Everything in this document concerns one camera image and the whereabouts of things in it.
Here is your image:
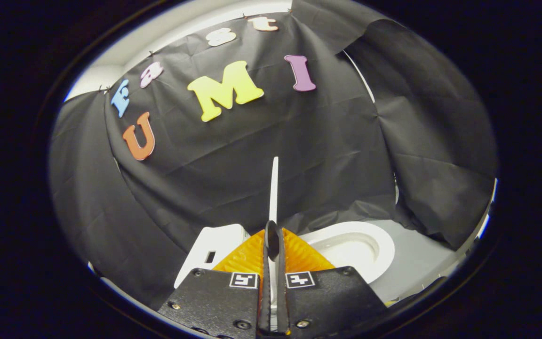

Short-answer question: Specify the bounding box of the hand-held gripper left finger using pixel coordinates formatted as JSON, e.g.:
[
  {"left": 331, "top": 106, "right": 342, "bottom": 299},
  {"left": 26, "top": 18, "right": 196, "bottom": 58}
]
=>
[{"left": 157, "top": 229, "right": 271, "bottom": 337}]

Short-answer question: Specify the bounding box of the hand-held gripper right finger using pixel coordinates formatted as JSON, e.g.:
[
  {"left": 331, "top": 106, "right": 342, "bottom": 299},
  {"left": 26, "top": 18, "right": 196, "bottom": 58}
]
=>
[{"left": 276, "top": 228, "right": 388, "bottom": 336}]

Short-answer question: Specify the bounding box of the black lid pull tab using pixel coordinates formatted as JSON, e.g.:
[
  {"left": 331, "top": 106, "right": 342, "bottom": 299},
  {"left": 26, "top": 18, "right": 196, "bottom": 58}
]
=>
[{"left": 265, "top": 220, "right": 282, "bottom": 259}]

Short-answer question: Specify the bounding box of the white toilet lid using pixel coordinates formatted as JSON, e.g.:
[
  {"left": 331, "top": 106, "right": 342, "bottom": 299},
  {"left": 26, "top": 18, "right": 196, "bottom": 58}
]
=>
[{"left": 269, "top": 157, "right": 279, "bottom": 222}]

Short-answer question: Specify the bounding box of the white toilet with tank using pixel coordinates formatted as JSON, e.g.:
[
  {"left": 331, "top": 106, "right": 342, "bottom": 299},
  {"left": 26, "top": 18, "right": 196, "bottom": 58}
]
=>
[{"left": 174, "top": 221, "right": 395, "bottom": 289}]

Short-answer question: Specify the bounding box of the black backdrop cloth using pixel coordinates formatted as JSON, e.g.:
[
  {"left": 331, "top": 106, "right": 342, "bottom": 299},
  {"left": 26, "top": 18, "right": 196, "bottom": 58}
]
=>
[{"left": 49, "top": 0, "right": 498, "bottom": 311}]

